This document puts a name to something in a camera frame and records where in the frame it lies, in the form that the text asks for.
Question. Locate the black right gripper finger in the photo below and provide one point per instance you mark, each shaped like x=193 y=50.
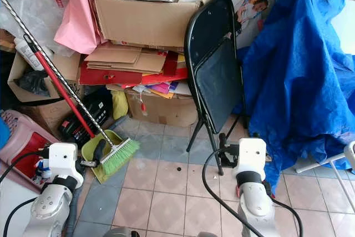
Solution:
x=223 y=140

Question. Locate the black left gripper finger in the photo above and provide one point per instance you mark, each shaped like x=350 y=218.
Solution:
x=100 y=151

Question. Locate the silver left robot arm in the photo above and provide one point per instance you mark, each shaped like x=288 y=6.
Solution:
x=47 y=209

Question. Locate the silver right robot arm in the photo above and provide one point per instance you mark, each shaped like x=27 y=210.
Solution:
x=255 y=209

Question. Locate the black printed box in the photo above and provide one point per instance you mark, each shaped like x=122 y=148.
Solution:
x=75 y=129

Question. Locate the white blue small bottle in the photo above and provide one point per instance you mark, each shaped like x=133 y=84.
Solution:
x=41 y=167

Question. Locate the yellow plastic bag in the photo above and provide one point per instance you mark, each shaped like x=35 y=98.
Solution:
x=120 y=104

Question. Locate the small brown cardboard box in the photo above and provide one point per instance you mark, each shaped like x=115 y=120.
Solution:
x=161 y=112

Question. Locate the flat red box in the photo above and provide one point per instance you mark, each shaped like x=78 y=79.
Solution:
x=105 y=77

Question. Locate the pink plastic basket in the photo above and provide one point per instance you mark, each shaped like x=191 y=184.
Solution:
x=14 y=131

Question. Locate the blue plastic container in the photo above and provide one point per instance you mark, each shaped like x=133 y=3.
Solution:
x=4 y=134

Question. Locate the open cardboard box with bottle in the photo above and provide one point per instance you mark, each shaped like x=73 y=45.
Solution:
x=69 y=66

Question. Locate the flattened cardboard stack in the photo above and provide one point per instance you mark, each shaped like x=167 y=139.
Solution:
x=116 y=59

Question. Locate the black plastic bag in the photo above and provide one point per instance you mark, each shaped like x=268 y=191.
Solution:
x=33 y=83

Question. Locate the blue tarp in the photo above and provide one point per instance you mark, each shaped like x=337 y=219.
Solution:
x=294 y=70

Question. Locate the black folding chair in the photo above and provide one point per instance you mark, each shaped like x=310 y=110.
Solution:
x=205 y=31

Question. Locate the white pipe rack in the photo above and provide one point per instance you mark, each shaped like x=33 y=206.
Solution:
x=350 y=154

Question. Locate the white plastic bottle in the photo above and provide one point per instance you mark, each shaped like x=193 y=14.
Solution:
x=28 y=54

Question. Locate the large open cardboard box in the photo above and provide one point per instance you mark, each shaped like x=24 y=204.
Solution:
x=144 y=23

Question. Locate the white box with child print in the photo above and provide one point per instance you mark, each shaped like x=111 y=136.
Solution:
x=249 y=4

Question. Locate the clear plastic sheet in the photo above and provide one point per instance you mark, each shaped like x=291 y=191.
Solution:
x=33 y=18

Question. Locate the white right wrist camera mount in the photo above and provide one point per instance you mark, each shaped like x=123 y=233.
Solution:
x=250 y=156

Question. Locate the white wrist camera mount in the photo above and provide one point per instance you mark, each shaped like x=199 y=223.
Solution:
x=250 y=156
x=64 y=159

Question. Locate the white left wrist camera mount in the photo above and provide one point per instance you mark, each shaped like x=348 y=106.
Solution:
x=64 y=159

